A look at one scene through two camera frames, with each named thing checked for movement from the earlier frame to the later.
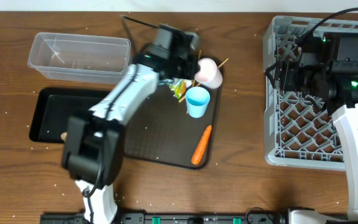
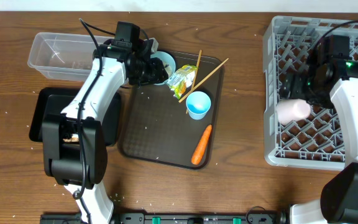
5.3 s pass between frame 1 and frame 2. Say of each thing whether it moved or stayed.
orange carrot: stayed
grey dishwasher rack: stayed
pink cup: moved
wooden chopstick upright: stayed
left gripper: moved
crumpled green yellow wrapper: stayed
